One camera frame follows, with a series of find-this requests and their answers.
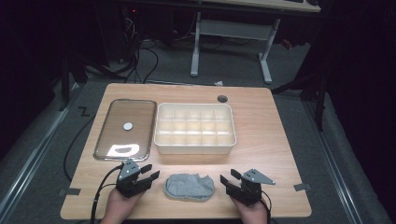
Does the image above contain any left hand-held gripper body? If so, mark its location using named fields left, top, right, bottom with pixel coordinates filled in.
left=115, top=158, right=153, bottom=199

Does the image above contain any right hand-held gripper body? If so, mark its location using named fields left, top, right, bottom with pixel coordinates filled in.
left=225, top=168, right=276, bottom=206

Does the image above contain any grey sock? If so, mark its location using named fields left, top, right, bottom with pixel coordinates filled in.
left=163, top=173, right=216, bottom=202

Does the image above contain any white compartment storage box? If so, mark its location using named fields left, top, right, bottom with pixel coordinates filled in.
left=153, top=102, right=237, bottom=156

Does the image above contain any person's right hand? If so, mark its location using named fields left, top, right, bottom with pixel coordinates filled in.
left=230, top=197, right=269, bottom=224

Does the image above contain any person's left hand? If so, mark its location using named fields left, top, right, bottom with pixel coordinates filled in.
left=100, top=189, right=145, bottom=224

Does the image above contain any transparent box lid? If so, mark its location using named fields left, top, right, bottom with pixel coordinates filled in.
left=93, top=98, right=158, bottom=162

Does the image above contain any grey tape strip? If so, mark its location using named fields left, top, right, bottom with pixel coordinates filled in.
left=293, top=182, right=312, bottom=192
left=58, top=187, right=81, bottom=197

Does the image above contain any black tape floor mark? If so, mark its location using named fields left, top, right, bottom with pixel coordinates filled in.
left=78, top=105, right=92, bottom=118

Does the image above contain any black metal stand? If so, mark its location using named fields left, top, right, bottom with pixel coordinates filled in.
left=270, top=59, right=332, bottom=132
left=58, top=54, right=89, bottom=112

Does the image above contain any white-framed background desk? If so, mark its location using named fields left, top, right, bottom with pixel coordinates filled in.
left=190, top=0, right=322, bottom=85

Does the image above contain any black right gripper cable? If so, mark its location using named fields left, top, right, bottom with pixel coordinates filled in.
left=260, top=189, right=274, bottom=224

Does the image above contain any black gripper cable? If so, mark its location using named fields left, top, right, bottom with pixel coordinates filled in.
left=90, top=164, right=124, bottom=224
left=260, top=189, right=274, bottom=224

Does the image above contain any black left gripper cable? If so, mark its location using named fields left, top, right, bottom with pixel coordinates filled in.
left=90, top=164, right=124, bottom=224

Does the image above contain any black floor cable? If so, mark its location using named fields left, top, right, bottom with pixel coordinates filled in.
left=63, top=115, right=96, bottom=183

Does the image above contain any metal floor rail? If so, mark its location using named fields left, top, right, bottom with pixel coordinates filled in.
left=0, top=83, right=80, bottom=220
left=303, top=99, right=365, bottom=224

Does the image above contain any bundle of black cables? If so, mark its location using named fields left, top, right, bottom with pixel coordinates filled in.
left=120, top=8, right=160, bottom=84

